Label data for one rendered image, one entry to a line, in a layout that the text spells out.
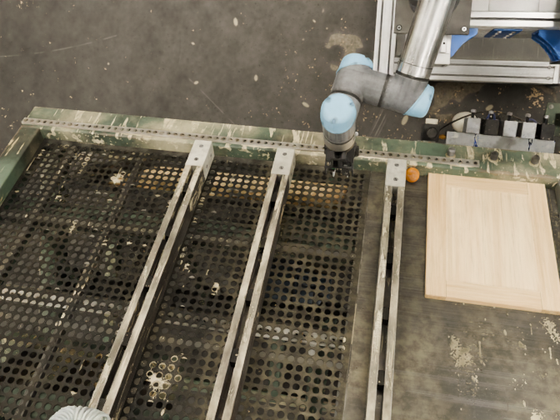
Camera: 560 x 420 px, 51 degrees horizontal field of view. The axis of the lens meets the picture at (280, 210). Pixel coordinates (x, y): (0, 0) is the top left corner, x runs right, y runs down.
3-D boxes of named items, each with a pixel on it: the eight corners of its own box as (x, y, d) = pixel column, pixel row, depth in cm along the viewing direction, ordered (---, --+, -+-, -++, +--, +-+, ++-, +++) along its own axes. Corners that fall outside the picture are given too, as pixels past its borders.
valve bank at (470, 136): (554, 116, 216) (576, 116, 193) (548, 153, 219) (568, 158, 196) (418, 104, 224) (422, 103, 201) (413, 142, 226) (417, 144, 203)
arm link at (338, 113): (361, 92, 124) (350, 127, 122) (361, 117, 135) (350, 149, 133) (326, 85, 126) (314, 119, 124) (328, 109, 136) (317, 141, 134)
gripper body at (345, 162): (324, 176, 149) (322, 157, 138) (327, 145, 152) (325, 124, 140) (354, 177, 148) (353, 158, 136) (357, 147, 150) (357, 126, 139)
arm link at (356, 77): (386, 77, 136) (373, 118, 134) (340, 65, 138) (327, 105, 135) (392, 60, 129) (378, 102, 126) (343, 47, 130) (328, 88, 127)
